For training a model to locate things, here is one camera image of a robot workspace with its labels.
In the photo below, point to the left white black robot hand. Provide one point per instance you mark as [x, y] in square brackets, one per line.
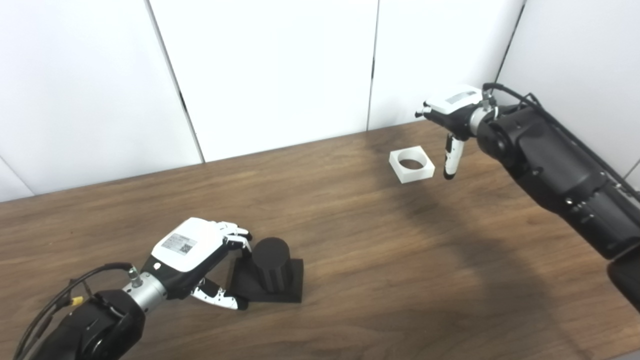
[187, 247]

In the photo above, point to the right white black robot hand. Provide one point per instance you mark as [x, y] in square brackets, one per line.
[452, 102]

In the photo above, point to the white square piece with hole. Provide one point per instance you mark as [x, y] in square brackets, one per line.
[417, 174]

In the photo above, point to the black peg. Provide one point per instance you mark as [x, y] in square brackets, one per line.
[272, 265]

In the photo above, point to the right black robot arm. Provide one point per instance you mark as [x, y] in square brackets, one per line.
[555, 170]

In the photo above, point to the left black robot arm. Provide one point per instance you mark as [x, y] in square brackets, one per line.
[100, 325]

